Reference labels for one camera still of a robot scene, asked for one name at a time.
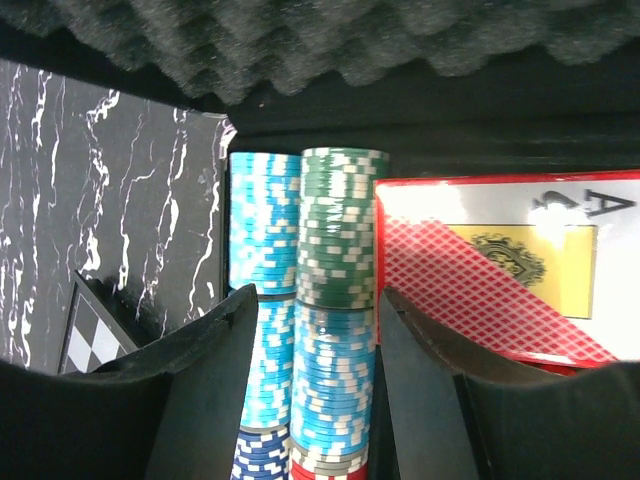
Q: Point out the red playing card deck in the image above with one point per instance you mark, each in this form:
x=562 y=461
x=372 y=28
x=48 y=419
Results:
x=542 y=268

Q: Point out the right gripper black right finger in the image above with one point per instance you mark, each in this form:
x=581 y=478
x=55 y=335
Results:
x=461 y=411

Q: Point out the light blue chip column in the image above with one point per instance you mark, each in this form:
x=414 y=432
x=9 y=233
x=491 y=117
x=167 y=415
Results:
x=263 y=239

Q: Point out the black poker set case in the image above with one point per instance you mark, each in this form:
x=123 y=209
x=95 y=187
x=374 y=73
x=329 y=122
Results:
x=115 y=117

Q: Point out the green blue chip column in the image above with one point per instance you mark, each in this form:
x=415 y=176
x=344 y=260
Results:
x=335 y=326

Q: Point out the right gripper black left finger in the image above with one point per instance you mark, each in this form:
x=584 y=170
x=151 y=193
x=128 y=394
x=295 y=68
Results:
x=169 y=410

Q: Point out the black white chess board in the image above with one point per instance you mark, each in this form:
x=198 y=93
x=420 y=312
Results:
x=95 y=331

